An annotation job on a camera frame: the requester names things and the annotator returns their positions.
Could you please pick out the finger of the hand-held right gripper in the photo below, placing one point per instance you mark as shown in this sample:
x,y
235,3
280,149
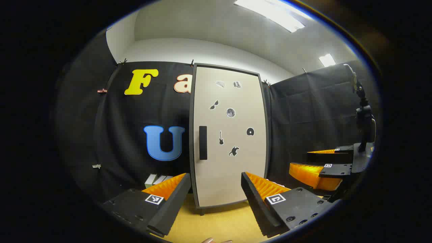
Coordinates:
x,y
334,171
330,157

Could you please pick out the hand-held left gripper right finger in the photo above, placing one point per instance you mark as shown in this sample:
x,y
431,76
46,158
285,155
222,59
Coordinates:
x,y
258,206

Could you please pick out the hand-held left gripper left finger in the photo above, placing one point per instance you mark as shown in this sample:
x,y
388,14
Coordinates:
x,y
173,206

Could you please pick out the beige cabinet door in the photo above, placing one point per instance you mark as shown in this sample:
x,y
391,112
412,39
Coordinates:
x,y
233,168

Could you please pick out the green book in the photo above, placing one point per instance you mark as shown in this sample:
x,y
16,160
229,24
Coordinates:
x,y
150,181

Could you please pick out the small ceiling light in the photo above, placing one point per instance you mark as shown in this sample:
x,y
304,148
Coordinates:
x,y
327,60

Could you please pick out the black backdrop cloth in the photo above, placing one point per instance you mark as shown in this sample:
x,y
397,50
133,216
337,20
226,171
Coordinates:
x,y
128,135

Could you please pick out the long ceiling light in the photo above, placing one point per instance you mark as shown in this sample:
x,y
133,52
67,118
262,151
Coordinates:
x,y
270,13

